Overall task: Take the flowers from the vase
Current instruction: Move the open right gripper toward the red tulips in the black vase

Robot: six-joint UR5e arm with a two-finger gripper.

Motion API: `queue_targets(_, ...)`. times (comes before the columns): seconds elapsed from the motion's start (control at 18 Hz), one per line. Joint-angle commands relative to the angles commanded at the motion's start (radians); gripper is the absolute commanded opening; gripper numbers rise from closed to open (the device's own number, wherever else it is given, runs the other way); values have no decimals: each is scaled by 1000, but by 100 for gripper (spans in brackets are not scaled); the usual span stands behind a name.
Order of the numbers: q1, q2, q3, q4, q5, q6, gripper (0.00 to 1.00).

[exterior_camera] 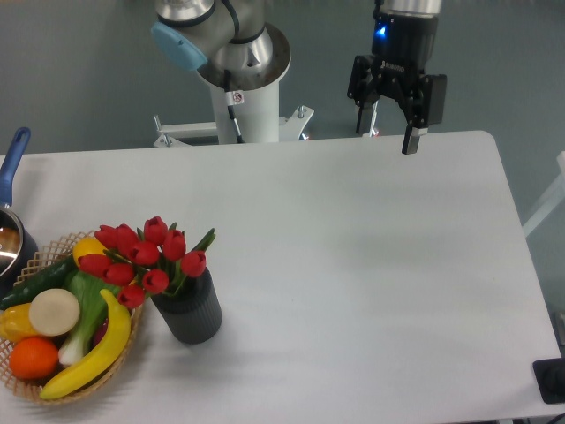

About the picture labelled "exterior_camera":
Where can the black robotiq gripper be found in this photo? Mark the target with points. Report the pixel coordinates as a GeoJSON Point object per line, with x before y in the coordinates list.
{"type": "Point", "coordinates": [402, 43]}

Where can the red tulip bouquet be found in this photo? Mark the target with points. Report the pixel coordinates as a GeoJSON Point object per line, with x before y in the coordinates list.
{"type": "Point", "coordinates": [146, 262]}

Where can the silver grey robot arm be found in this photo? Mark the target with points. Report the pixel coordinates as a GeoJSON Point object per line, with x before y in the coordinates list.
{"type": "Point", "coordinates": [242, 58]}

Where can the dark grey ribbed vase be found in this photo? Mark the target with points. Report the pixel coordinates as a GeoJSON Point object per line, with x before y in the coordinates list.
{"type": "Point", "coordinates": [195, 315]}

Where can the black device at table edge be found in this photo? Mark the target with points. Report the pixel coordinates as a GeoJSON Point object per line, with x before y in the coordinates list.
{"type": "Point", "coordinates": [549, 375]}

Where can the yellow banana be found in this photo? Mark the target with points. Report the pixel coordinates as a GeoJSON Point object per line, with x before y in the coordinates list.
{"type": "Point", "coordinates": [99, 359]}

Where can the woven wicker basket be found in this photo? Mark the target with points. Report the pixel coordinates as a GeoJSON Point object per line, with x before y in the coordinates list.
{"type": "Point", "coordinates": [53, 252]}

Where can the green bok choy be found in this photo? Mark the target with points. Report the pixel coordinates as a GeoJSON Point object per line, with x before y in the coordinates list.
{"type": "Point", "coordinates": [93, 311]}

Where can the dark red fruit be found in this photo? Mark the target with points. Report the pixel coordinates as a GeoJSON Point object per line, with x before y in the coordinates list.
{"type": "Point", "coordinates": [99, 334]}

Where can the green cucumber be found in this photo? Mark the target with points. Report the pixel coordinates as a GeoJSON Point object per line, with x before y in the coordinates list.
{"type": "Point", "coordinates": [51, 277]}

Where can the beige round disc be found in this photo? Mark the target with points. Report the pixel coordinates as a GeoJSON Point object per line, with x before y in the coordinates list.
{"type": "Point", "coordinates": [54, 312]}

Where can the yellow bell pepper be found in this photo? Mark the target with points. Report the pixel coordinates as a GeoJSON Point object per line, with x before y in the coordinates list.
{"type": "Point", "coordinates": [16, 325]}

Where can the orange fruit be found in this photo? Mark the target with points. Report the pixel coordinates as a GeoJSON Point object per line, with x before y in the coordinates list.
{"type": "Point", "coordinates": [33, 358]}

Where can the white frame at right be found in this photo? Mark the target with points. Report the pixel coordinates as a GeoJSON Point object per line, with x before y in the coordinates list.
{"type": "Point", "coordinates": [547, 202]}

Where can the blue handled saucepan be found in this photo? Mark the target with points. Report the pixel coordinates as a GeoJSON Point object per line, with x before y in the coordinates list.
{"type": "Point", "coordinates": [17, 245]}

